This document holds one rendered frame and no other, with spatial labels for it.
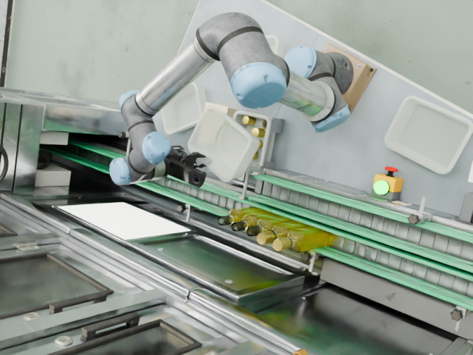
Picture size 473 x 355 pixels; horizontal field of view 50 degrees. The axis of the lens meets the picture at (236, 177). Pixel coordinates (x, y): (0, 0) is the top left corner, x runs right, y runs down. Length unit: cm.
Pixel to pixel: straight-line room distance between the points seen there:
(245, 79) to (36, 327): 68
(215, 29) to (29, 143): 117
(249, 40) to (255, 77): 9
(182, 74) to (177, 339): 63
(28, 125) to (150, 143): 90
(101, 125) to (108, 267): 95
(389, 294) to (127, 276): 77
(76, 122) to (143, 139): 92
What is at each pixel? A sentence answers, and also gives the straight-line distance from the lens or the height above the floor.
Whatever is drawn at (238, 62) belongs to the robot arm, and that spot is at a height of 148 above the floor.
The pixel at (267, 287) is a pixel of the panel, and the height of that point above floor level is 118.
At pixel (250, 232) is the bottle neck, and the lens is 153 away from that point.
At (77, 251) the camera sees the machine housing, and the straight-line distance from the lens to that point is 165.
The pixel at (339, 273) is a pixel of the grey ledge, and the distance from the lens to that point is 167.
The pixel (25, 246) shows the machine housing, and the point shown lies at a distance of 166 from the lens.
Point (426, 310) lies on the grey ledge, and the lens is 159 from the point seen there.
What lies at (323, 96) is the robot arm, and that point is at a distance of 142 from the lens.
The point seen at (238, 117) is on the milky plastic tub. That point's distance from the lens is 194.
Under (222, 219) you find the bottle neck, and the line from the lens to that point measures 160.
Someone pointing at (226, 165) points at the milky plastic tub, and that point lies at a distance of 166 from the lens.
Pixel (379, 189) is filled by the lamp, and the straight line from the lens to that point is 161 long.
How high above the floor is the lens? 234
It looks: 52 degrees down
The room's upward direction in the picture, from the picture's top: 91 degrees counter-clockwise
